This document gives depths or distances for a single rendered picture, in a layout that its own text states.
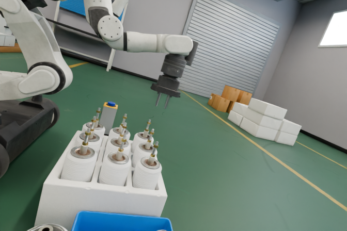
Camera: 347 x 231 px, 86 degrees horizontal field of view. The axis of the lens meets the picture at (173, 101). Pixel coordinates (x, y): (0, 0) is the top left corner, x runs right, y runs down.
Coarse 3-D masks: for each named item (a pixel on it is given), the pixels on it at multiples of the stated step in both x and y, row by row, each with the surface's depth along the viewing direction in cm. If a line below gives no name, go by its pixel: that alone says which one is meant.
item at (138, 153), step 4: (136, 148) 78; (136, 152) 77; (140, 152) 76; (144, 152) 76; (148, 152) 77; (156, 152) 80; (136, 156) 77; (140, 156) 76; (144, 156) 76; (148, 156) 76; (132, 160) 79; (136, 160) 77; (132, 164) 78
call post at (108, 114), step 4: (104, 108) 97; (108, 108) 97; (112, 108) 98; (104, 112) 97; (108, 112) 98; (112, 112) 98; (104, 116) 98; (108, 116) 98; (112, 116) 99; (100, 120) 98; (104, 120) 98; (108, 120) 99; (112, 120) 99; (104, 124) 99; (108, 124) 100; (112, 124) 100; (108, 128) 100; (104, 132) 100; (108, 132) 101
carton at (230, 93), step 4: (224, 88) 442; (228, 88) 427; (232, 88) 416; (224, 92) 438; (228, 92) 423; (232, 92) 418; (236, 92) 421; (224, 96) 434; (228, 96) 419; (232, 96) 421; (236, 96) 424; (232, 100) 424
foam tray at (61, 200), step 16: (64, 160) 66; (48, 176) 57; (96, 176) 63; (128, 176) 69; (160, 176) 75; (48, 192) 55; (64, 192) 56; (80, 192) 57; (96, 192) 59; (112, 192) 60; (128, 192) 62; (144, 192) 63; (160, 192) 66; (48, 208) 56; (64, 208) 57; (80, 208) 59; (96, 208) 60; (112, 208) 61; (128, 208) 63; (144, 208) 64; (160, 208) 66; (64, 224) 59
